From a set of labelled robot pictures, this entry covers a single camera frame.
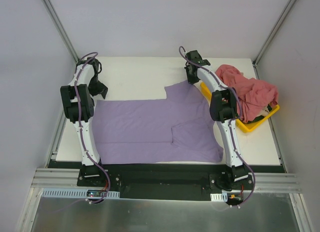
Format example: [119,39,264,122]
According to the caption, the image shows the purple t shirt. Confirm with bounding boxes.
[92,81,224,164]

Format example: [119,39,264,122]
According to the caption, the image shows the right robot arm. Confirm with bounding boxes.
[179,46,248,190]

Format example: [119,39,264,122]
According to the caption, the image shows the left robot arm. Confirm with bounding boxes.
[60,52,108,187]

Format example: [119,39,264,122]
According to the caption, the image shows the pink t shirt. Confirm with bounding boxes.
[215,64,279,124]

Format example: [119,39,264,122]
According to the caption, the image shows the yellow plastic tray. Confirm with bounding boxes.
[200,82,280,133]

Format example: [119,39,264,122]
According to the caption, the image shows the green t shirt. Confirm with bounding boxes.
[247,104,273,124]

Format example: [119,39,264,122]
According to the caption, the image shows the white cloth in tray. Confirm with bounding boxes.
[257,108,271,117]

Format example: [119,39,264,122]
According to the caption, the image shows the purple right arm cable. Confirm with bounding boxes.
[178,45,256,193]

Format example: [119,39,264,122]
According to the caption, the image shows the right aluminium frame post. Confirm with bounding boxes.
[252,0,299,68]

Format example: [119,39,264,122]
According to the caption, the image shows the aluminium frame post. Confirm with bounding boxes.
[252,0,299,68]
[41,0,80,63]

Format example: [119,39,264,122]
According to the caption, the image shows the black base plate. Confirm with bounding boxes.
[48,161,254,201]

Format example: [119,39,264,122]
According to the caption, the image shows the left aluminium frame post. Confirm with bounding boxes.
[41,0,80,63]

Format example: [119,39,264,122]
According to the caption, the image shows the white slotted cable duct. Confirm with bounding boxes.
[42,188,120,200]

